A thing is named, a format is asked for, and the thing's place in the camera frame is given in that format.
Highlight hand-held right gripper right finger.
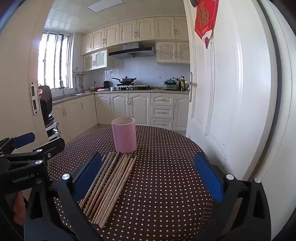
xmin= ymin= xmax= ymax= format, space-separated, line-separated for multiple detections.
xmin=194 ymin=153 xmax=272 ymax=241

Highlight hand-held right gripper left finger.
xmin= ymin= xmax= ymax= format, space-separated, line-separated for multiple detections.
xmin=24 ymin=152 xmax=103 ymax=241

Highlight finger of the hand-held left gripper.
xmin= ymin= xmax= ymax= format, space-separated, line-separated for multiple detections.
xmin=0 ymin=133 xmax=36 ymax=154
xmin=0 ymin=137 xmax=66 ymax=167

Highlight bundle of wooden chopsticks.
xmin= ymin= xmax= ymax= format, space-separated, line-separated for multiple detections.
xmin=79 ymin=152 xmax=137 ymax=229

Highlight pink cylindrical cup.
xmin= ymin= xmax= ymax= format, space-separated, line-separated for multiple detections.
xmin=111 ymin=117 xmax=136 ymax=154

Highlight person's left hand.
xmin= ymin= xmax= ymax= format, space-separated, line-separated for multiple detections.
xmin=13 ymin=192 xmax=26 ymax=225

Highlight metal door strike plate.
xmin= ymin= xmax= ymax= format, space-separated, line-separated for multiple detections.
xmin=30 ymin=82 xmax=39 ymax=115

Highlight dark brown rounded object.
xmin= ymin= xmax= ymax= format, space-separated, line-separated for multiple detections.
xmin=39 ymin=85 xmax=53 ymax=116

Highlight brown polka dot tablecloth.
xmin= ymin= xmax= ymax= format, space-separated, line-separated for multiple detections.
xmin=47 ymin=125 xmax=228 ymax=241

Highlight cream cabinet drawer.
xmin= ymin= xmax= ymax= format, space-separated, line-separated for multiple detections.
xmin=151 ymin=93 xmax=174 ymax=106
xmin=151 ymin=118 xmax=174 ymax=130
xmin=151 ymin=106 xmax=174 ymax=119

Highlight cream base cabinets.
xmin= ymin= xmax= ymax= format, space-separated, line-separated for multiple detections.
xmin=52 ymin=92 xmax=190 ymax=144

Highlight barred kitchen window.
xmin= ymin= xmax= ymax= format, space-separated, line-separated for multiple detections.
xmin=38 ymin=31 xmax=73 ymax=91

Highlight white panelled door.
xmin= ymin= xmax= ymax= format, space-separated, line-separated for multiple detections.
xmin=183 ymin=0 xmax=285 ymax=183

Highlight cream lattice door cabinet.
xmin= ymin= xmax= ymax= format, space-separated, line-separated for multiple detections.
xmin=156 ymin=41 xmax=190 ymax=63
xmin=83 ymin=49 xmax=108 ymax=72

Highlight black wok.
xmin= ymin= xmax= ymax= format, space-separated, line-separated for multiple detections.
xmin=111 ymin=76 xmax=137 ymax=85

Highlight gas stove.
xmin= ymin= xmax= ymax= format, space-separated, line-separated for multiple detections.
xmin=116 ymin=85 xmax=151 ymax=91

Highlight green countertop appliance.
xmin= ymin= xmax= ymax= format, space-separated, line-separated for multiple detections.
xmin=164 ymin=78 xmax=178 ymax=90

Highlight black steel range hood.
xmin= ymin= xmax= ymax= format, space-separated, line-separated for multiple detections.
xmin=108 ymin=42 xmax=156 ymax=59

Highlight flat ceiling light panel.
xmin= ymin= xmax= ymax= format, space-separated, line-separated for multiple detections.
xmin=85 ymin=0 xmax=123 ymax=11

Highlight red paper door decoration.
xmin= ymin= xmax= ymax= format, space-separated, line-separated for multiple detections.
xmin=194 ymin=0 xmax=220 ymax=49

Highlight metal frame chair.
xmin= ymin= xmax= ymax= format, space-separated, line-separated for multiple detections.
xmin=45 ymin=113 xmax=62 ymax=142

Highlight metal wall utensil rack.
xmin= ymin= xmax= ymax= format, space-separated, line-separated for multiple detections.
xmin=72 ymin=67 xmax=88 ymax=92

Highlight silver door handle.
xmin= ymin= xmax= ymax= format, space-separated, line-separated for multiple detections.
xmin=188 ymin=72 xmax=194 ymax=103

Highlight row of cream wall cabinets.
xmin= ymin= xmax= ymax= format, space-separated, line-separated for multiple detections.
xmin=80 ymin=17 xmax=190 ymax=55

